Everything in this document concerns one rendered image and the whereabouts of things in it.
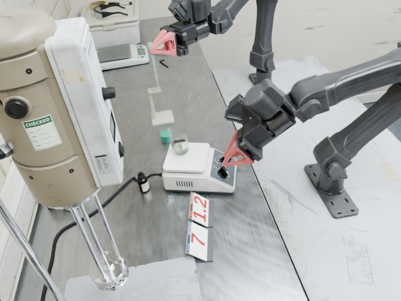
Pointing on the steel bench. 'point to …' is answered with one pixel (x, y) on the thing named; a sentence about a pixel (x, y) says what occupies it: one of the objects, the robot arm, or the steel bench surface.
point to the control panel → (220, 168)
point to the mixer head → (56, 108)
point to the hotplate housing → (196, 181)
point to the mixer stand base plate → (144, 283)
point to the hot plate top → (194, 164)
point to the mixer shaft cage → (105, 279)
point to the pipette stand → (166, 116)
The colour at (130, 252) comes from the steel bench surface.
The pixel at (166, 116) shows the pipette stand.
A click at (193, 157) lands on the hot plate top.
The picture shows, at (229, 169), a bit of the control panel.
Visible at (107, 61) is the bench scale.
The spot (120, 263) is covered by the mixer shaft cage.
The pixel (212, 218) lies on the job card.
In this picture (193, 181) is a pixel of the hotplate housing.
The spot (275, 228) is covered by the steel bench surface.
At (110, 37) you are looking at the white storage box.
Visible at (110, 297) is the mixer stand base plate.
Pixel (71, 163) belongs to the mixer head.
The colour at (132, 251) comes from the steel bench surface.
